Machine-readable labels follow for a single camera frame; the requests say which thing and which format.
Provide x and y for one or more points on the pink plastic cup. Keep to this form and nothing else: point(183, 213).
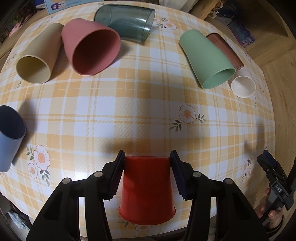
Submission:
point(90, 46)

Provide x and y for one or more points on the person's right hand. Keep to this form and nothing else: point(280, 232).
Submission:
point(275, 216)

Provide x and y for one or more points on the yellow plaid tablecloth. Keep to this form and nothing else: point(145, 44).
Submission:
point(147, 103)

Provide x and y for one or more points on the beige plastic cup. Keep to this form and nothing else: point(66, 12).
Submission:
point(37, 61)

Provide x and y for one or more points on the grey translucent cup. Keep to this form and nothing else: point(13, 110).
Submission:
point(132, 23)

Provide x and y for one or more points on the brown translucent cup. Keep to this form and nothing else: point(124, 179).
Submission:
point(220, 43)

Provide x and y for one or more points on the red plastic cup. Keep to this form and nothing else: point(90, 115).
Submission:
point(146, 197)

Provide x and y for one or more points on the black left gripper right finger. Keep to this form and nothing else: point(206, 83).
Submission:
point(235, 217)

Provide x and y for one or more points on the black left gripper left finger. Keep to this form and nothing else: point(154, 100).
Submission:
point(59, 217)

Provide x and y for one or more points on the blue plastic cup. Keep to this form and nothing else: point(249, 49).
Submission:
point(13, 130)

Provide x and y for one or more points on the purple book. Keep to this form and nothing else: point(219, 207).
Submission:
point(241, 33)

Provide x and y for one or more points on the green plastic cup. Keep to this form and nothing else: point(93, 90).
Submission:
point(210, 65)

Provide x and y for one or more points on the blue white product box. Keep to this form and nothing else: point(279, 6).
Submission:
point(54, 6)

